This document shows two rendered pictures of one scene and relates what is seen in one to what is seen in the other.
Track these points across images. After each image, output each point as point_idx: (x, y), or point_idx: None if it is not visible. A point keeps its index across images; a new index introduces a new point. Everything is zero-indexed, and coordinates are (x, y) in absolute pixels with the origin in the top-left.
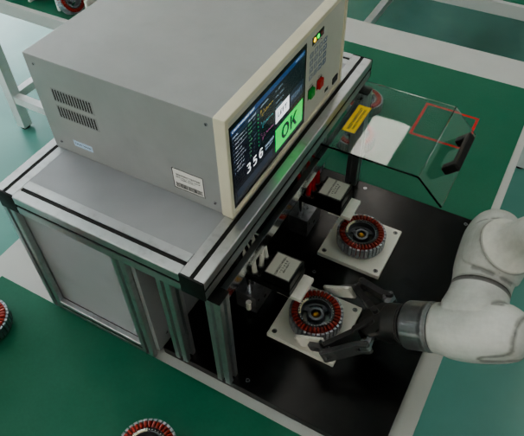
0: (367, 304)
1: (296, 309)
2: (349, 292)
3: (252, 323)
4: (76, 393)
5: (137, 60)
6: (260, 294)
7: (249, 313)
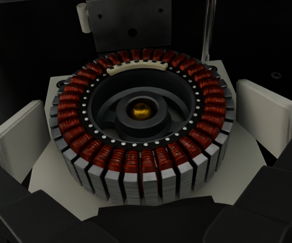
0: (262, 182)
1: (112, 61)
2: (281, 129)
3: (70, 59)
4: None
5: None
6: (109, 6)
7: (89, 46)
